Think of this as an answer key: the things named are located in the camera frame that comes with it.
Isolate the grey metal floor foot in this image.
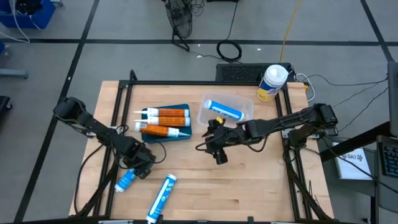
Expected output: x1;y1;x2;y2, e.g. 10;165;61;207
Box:
0;68;29;79

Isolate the blue silicone tube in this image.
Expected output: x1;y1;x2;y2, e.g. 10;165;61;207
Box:
203;99;246;121
114;167;137;194
145;173;178;224

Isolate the Lysol wipes canister white lid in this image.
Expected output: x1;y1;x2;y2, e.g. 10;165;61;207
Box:
256;63;289;103

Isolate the clear plastic container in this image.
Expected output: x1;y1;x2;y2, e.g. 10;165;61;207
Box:
197;93;255;128

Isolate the black diagonal desk bar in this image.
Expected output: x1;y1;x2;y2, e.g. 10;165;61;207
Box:
320;121;391;162

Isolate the black aluminium table frame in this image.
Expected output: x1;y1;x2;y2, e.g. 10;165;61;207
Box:
73;70;335;224

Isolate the white printed paper sheet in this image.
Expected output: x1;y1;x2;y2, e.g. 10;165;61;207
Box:
331;142;373;180

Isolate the black computer keyboard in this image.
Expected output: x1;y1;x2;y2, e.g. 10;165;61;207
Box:
377;135;398;180

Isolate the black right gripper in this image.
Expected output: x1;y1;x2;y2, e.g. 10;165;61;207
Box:
201;118;249;166

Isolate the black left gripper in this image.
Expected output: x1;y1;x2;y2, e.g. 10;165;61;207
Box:
122;141;157;180

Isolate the black mesh fan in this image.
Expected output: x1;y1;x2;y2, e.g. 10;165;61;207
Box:
161;0;206;52

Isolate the looped white cable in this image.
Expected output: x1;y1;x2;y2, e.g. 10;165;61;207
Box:
295;73;315;103

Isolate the teal plastic tray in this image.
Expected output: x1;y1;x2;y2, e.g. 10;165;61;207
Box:
140;103;193;144

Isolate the grey computer monitor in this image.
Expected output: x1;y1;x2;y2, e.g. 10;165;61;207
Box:
387;61;398;138

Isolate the black object at floor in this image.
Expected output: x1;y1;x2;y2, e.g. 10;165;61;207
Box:
0;95;13;114

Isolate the orange sealant tube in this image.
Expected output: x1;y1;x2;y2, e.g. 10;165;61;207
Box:
133;107;190;118
134;116;191;128
134;121;191;138

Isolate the yellow floor cable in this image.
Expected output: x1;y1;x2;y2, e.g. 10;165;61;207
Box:
279;0;302;63

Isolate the coiled black cable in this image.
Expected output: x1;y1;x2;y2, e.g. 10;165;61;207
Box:
216;0;243;63

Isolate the small black power adapter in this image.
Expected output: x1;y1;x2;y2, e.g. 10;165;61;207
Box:
323;126;340;138

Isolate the blue plastic bin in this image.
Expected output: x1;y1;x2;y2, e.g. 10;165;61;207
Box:
0;0;57;29

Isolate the hanging black arm cable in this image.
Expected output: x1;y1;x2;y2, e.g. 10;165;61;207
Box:
73;144;105;215

